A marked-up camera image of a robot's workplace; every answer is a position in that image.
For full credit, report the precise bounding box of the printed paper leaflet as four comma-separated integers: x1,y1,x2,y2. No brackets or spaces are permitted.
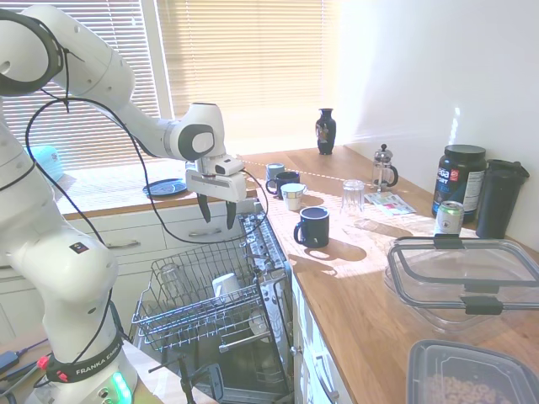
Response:
363,191,416,217

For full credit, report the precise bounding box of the teal baseball cap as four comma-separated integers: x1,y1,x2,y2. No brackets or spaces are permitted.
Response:
29,145,69,183

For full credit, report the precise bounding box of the black shaker bottle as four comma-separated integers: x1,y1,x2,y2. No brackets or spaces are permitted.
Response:
475,158,531,240

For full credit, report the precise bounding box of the clear container with black clips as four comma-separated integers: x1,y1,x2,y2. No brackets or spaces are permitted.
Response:
383,235,539,334

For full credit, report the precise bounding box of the clear glass tumbler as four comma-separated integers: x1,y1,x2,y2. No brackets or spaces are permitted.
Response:
339,178,366,216

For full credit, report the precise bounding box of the clear drinking glass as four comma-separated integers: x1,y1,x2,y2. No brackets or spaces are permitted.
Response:
157,262,181,296

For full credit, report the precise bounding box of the cream window blind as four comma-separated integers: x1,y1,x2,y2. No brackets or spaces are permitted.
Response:
154,0,343,120
0,0,162,173

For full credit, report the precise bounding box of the open dishwasher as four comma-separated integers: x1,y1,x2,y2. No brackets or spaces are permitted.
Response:
133,209,296,404

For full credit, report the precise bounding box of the white green drink can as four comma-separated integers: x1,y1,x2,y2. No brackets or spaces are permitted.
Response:
433,199,466,237

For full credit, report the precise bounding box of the light teal ribbed mug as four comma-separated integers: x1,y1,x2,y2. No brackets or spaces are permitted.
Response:
264,162,288,183

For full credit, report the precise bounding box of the glass french press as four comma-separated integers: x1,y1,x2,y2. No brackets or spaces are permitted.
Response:
371,143,399,193

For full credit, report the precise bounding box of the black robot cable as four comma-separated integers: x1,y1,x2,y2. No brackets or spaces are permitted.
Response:
24,95,270,246

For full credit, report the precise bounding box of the dark blue mug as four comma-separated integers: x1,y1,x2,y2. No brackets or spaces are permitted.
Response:
293,206,331,249
264,171,302,200

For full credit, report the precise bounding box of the dark blue floral vase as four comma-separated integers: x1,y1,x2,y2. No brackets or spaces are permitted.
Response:
315,108,339,157

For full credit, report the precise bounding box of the grey lidded cereal container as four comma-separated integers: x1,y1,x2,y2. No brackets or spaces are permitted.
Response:
405,338,539,404

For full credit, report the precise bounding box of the white patterned mug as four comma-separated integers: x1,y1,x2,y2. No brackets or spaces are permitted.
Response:
280,183,307,212

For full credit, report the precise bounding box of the white bowl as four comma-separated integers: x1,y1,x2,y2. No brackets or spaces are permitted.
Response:
248,311,271,338

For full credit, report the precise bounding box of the dark blue round plate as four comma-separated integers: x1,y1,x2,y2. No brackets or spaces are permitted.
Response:
142,177,189,199

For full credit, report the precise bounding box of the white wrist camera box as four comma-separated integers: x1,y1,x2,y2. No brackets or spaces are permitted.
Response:
199,152,246,177

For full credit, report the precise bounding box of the black protein powder tub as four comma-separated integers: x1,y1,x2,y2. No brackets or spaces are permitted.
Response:
430,144,489,225

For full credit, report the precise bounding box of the wire dishwasher rack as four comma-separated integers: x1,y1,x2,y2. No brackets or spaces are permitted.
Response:
131,212,296,355

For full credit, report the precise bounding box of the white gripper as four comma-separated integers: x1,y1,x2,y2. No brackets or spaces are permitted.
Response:
184,167,248,231

